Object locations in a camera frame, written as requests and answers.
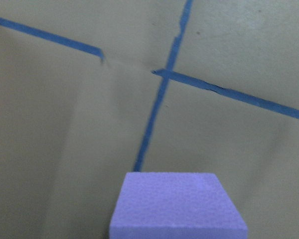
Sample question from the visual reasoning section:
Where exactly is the blue tape strip short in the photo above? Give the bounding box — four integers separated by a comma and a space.
0, 17, 105, 61

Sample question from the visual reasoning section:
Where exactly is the blue tape strip crossing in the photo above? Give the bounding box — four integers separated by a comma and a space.
152, 69, 299, 120

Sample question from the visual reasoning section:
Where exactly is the blue tape strip long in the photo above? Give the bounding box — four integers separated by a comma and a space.
133, 0, 193, 172

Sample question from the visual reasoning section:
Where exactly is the purple foam block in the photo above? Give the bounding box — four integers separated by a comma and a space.
109, 172, 248, 239

